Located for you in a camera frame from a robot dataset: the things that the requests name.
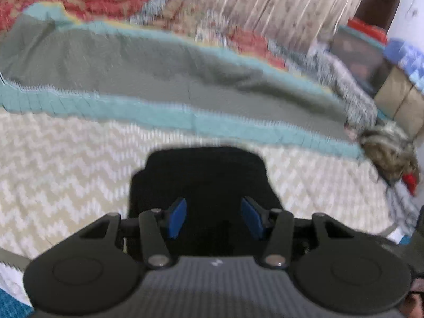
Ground patchwork chevron bedspread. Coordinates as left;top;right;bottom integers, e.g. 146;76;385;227
0;2;403;318

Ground cardboard box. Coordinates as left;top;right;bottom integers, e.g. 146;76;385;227
374;68;424;130

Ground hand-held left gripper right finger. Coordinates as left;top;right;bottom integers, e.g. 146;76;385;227
240;196;356;270

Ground dark wooden cabinet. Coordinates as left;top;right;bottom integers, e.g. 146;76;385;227
354;0;404;36

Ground blue patterned cloth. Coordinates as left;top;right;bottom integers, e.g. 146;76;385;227
383;38;424;91

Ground clear plastic storage box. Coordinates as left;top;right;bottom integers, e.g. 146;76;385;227
330;18;395;96

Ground black pants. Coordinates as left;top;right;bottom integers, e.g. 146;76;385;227
127;146;285;263

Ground brown furry cloth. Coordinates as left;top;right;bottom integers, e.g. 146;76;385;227
359;122;421;195

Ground beige leaf print curtain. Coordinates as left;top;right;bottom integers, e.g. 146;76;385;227
43;0;376;54

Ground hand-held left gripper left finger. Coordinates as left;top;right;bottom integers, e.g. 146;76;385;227
79;197;188;270

